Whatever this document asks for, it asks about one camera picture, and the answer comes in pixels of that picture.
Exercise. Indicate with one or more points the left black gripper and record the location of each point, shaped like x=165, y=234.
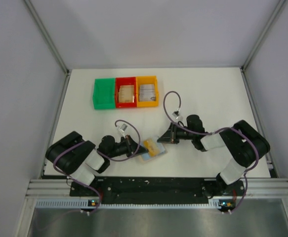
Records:
x=129, y=144

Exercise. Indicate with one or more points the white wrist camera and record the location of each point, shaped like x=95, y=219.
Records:
x=122, y=130
x=177, y=116

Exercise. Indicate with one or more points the white slotted cable duct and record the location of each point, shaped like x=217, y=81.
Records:
x=89, y=204

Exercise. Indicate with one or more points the red plastic bin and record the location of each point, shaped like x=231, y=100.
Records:
x=125, y=81

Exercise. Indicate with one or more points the beige card holders stack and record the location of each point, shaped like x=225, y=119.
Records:
x=126, y=94

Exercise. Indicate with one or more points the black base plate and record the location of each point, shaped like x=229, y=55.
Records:
x=163, y=190

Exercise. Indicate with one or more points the aluminium corner post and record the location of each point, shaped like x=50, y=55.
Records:
x=264, y=33
x=45, y=35

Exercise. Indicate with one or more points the yellow plastic bin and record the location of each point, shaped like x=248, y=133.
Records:
x=147, y=80

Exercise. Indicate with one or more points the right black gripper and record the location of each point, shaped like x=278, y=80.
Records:
x=172, y=134

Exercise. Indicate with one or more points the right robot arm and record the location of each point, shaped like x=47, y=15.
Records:
x=244, y=143

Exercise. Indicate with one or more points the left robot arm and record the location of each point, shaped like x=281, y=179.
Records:
x=80, y=159

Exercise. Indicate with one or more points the left aluminium corner post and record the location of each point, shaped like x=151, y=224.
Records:
x=45, y=35

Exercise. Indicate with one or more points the green plastic bin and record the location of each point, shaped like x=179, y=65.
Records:
x=104, y=94

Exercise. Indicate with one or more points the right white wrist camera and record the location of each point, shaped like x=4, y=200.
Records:
x=177, y=116

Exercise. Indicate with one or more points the right aluminium corner post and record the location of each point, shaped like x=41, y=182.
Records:
x=264, y=33

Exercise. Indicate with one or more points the beige card holder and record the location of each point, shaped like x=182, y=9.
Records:
x=160, y=145

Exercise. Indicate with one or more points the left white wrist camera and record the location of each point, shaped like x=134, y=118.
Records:
x=122, y=130

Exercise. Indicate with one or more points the stack of cards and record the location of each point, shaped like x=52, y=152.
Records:
x=147, y=93

